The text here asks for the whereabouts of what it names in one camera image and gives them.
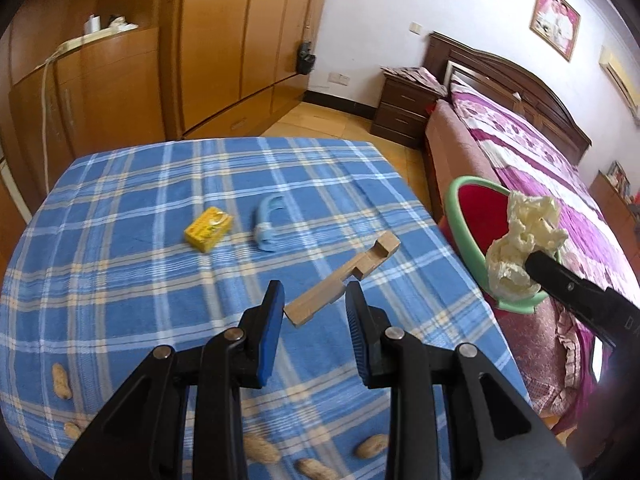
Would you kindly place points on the white air conditioner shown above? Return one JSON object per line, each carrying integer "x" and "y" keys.
{"x": 620, "y": 72}

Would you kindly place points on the dark wooden headboard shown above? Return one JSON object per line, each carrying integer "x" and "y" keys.
{"x": 530, "y": 85}

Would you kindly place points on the bed with floral bedding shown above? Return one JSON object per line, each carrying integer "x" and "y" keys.
{"x": 460, "y": 150}

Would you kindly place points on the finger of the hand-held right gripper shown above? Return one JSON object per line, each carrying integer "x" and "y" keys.
{"x": 565, "y": 282}

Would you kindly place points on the light wooden nightstand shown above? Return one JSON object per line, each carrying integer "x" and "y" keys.
{"x": 617, "y": 215}

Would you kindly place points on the wooden block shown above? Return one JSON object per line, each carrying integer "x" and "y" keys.
{"x": 320, "y": 300}

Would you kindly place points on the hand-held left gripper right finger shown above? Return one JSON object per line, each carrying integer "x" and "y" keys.
{"x": 357, "y": 340}

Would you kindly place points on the wooden wardrobe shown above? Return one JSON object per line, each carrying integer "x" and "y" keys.
{"x": 240, "y": 35}

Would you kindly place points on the white charger plug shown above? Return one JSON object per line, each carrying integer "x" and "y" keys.
{"x": 93, "y": 25}

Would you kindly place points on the white tissue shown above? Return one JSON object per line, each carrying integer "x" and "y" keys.
{"x": 520, "y": 240}

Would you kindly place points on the white power strip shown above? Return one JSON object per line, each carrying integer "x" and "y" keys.
{"x": 80, "y": 41}

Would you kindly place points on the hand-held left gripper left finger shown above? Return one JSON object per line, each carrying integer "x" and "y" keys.
{"x": 267, "y": 340}

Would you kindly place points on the patterned cloth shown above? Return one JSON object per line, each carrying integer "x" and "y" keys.
{"x": 415, "y": 79}

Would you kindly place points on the peanut in shell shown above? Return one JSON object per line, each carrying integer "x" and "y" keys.
{"x": 261, "y": 450}
{"x": 372, "y": 446}
{"x": 315, "y": 469}
{"x": 61, "y": 382}
{"x": 73, "y": 430}

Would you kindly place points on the white wall switch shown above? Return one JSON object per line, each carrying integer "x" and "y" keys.
{"x": 415, "y": 27}

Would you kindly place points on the dark wooden nightstand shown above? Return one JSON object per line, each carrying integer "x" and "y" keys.
{"x": 400, "y": 115}

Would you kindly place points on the black hanging device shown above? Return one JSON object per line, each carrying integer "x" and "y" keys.
{"x": 306, "y": 59}

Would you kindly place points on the small yellow box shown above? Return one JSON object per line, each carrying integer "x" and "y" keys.
{"x": 207, "y": 230}

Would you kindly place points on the framed wall picture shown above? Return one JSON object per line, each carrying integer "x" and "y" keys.
{"x": 555, "y": 20}

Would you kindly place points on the white wall socket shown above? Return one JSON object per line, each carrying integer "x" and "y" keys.
{"x": 338, "y": 79}

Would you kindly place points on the low wooden cabinet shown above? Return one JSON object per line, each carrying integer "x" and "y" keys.
{"x": 110, "y": 95}

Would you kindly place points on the green basin with red inside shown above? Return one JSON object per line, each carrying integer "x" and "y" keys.
{"x": 475, "y": 220}

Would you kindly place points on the blue plaid tablecloth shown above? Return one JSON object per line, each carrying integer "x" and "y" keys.
{"x": 150, "y": 285}

